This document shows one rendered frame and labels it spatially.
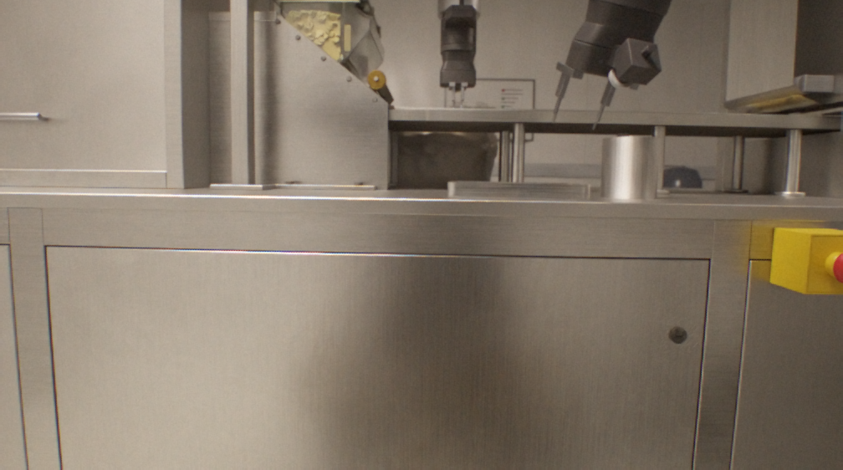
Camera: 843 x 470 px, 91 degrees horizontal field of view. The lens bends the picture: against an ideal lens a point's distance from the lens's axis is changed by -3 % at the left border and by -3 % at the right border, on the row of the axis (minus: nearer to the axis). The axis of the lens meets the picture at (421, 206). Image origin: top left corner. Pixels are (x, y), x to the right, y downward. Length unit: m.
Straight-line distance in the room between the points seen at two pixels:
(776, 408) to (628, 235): 0.32
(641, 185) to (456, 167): 0.49
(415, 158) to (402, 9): 3.93
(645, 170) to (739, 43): 0.59
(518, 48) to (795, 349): 4.35
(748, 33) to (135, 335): 1.27
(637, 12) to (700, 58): 5.05
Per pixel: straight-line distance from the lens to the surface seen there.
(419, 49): 4.78
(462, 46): 0.93
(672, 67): 5.36
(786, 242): 0.69
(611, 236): 0.60
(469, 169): 1.06
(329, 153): 0.82
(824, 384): 0.81
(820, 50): 1.15
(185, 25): 0.86
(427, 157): 1.05
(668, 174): 4.68
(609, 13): 0.47
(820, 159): 1.12
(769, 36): 1.16
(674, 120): 0.94
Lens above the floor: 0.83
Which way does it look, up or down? 4 degrees down
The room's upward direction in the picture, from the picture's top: 1 degrees clockwise
